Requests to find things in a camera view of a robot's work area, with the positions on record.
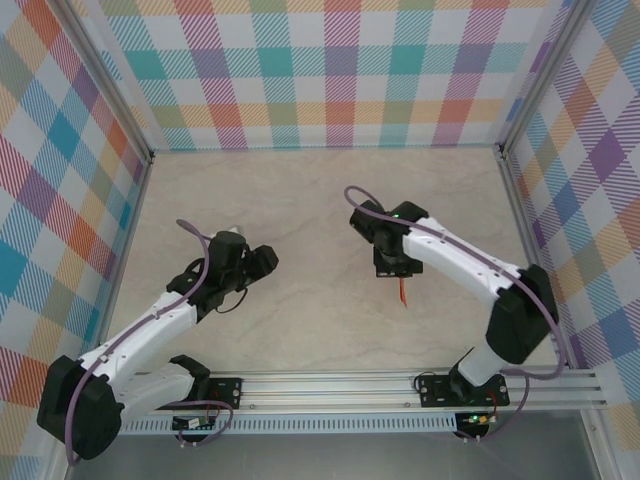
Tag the orange paper sheet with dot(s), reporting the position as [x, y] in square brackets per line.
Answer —
[401, 295]

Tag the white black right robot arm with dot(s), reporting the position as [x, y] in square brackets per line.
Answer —
[450, 250]

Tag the black left circuit board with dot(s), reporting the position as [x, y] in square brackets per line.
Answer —
[192, 424]

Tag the right circuit board green light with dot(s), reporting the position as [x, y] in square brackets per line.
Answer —
[477, 419]

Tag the grey metal panel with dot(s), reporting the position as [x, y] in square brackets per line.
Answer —
[325, 460]

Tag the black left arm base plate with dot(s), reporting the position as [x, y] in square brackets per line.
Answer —
[227, 390]

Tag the aluminium table side rail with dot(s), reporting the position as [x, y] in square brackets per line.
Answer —
[125, 250]
[530, 250]

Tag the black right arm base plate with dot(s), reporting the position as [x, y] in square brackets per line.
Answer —
[435, 390]

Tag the aluminium mounting rail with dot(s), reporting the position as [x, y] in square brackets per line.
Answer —
[325, 392]

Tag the aluminium frame post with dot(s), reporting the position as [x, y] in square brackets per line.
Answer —
[103, 75]
[544, 75]

